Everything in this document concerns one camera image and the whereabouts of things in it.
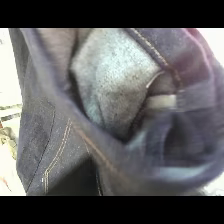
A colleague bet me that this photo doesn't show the dark blue jeans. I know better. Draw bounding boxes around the dark blue jeans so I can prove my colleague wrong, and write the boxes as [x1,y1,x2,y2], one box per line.
[8,27,224,197]

